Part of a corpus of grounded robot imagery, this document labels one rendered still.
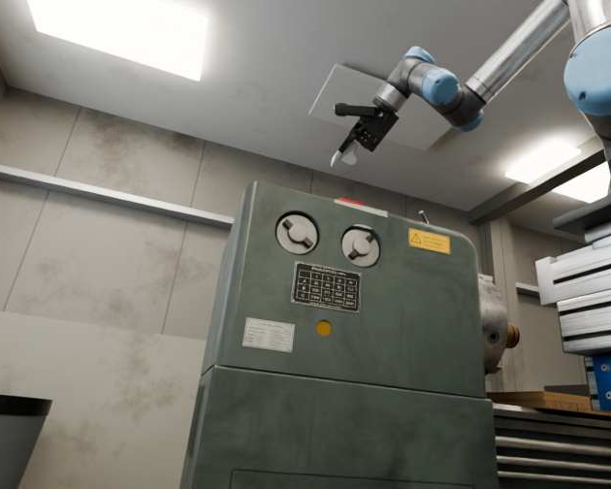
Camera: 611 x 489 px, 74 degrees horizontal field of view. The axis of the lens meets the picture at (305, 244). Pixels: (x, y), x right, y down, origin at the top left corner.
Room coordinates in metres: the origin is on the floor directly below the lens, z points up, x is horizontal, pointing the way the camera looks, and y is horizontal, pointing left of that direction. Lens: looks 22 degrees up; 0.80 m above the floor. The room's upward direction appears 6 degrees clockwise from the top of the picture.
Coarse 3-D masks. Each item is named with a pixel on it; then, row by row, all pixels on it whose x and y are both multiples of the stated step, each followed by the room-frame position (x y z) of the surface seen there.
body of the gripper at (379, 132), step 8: (376, 104) 0.83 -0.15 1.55; (384, 104) 0.83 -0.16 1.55; (376, 112) 0.85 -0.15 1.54; (384, 112) 0.85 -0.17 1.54; (392, 112) 0.84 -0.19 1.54; (360, 120) 0.86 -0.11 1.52; (368, 120) 0.87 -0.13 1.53; (376, 120) 0.87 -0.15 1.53; (384, 120) 0.86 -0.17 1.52; (392, 120) 0.86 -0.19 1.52; (352, 128) 0.87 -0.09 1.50; (360, 128) 0.87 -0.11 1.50; (368, 128) 0.87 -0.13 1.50; (376, 128) 0.88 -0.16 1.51; (384, 128) 0.87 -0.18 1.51; (360, 136) 0.89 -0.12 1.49; (368, 136) 0.89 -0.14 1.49; (376, 136) 0.87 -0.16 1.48; (384, 136) 0.87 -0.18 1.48; (368, 144) 0.89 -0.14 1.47; (376, 144) 0.92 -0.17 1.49
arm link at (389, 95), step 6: (384, 84) 0.81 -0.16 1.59; (378, 90) 0.83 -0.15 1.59; (384, 90) 0.81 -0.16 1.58; (390, 90) 0.80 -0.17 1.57; (396, 90) 0.80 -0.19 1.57; (378, 96) 0.82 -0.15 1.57; (384, 96) 0.81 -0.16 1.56; (390, 96) 0.81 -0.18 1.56; (396, 96) 0.81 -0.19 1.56; (402, 96) 0.81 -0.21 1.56; (384, 102) 0.83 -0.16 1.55; (390, 102) 0.82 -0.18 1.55; (396, 102) 0.82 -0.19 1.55; (402, 102) 0.83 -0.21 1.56; (390, 108) 0.83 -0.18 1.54; (396, 108) 0.83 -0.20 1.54
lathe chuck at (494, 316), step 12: (480, 288) 1.06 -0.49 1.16; (492, 288) 1.08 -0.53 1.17; (480, 300) 1.04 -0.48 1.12; (492, 300) 1.05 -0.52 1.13; (492, 312) 1.05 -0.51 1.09; (504, 312) 1.06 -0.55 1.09; (492, 324) 1.05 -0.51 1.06; (504, 324) 1.06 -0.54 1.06; (504, 336) 1.06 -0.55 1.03; (492, 348) 1.07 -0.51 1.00; (504, 348) 1.08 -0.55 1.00; (492, 360) 1.09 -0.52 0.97; (492, 372) 1.13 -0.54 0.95
